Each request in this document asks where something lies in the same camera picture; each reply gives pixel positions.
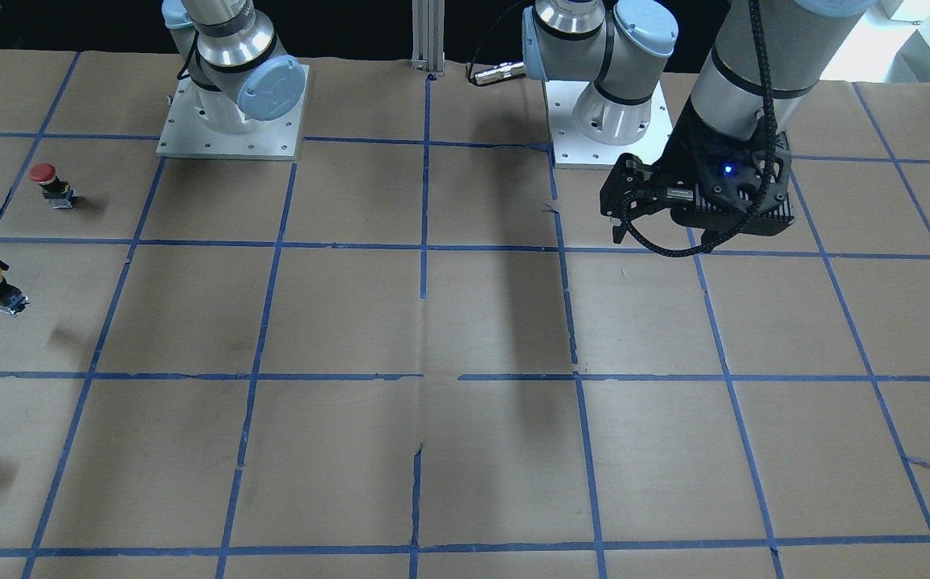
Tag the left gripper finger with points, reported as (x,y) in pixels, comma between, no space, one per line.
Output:
(634,189)
(620,229)

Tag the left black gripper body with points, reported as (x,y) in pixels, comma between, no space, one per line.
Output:
(683,154)

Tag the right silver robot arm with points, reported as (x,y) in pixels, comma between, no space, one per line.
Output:
(239,97)

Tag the brown paper table cover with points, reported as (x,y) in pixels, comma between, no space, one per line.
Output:
(416,353)

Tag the red push button switch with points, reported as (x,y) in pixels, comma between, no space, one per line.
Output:
(59,193)

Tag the silver cable connector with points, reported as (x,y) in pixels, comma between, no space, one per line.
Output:
(503,72)

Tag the aluminium frame post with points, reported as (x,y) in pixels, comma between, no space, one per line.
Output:
(427,52)

